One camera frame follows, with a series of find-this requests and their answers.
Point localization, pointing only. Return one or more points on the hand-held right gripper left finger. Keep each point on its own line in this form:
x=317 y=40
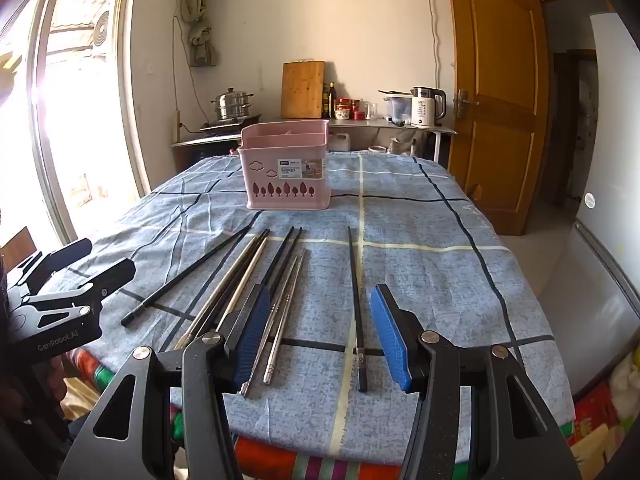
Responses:
x=250 y=332

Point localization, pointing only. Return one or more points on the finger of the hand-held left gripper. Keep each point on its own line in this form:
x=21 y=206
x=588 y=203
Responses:
x=112 y=275
x=60 y=260

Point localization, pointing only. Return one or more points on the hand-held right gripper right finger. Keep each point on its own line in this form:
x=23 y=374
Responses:
x=392 y=340

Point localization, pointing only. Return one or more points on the silver metal chopstick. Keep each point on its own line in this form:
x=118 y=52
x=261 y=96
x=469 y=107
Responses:
x=272 y=321
x=287 y=313

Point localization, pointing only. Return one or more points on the black chopstick with silver band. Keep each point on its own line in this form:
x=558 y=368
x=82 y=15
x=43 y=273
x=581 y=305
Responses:
x=355 y=305

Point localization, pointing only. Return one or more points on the pink plastic utensil basket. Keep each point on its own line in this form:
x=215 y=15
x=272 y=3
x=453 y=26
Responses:
x=282 y=180

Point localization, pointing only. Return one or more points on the blue plaid cloth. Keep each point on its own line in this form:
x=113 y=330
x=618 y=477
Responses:
x=430 y=285

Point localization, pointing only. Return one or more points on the colourful striped blanket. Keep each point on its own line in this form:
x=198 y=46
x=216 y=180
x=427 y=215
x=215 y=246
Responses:
x=310 y=467

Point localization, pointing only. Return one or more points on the low metal stand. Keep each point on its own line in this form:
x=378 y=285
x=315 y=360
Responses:
x=205 y=147

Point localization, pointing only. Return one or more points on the black induction cooker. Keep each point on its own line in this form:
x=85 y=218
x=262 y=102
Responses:
x=225 y=125

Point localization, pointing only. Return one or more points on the white bowl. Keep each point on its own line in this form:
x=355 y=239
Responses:
x=377 y=149

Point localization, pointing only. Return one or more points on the white plastic jug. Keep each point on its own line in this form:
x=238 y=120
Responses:
x=338 y=142

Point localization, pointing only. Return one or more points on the steel steamer pot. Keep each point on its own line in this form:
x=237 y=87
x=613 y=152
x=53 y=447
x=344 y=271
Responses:
x=231 y=105

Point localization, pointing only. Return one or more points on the metal kitchen table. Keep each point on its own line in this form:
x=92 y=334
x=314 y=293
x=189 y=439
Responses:
x=380 y=127

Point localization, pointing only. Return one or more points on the clear glass mug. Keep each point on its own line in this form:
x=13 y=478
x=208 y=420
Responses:
x=370 y=111

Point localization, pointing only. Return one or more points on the water filter pitcher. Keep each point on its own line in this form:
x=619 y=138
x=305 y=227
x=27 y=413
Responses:
x=399 y=109

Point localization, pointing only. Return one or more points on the white electric kettle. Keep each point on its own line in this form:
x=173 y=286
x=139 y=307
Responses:
x=425 y=107

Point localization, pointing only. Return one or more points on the white jar with red lid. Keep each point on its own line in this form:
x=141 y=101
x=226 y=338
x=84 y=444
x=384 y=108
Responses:
x=342 y=110

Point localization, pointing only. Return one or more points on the small red jar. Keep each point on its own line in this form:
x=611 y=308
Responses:
x=355 y=105

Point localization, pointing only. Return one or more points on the dark oil bottle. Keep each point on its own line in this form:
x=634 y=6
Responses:
x=330 y=102

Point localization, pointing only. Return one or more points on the bamboo cutting board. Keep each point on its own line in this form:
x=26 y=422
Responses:
x=302 y=90

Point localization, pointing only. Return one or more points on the silver refrigerator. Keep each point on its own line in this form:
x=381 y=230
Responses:
x=605 y=210

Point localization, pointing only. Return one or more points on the wooden door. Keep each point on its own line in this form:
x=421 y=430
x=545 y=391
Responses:
x=495 y=110

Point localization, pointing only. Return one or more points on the hanging beige cloth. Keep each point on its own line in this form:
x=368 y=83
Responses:
x=200 y=35

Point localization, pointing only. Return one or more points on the white window frame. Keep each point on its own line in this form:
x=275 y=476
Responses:
x=132 y=85

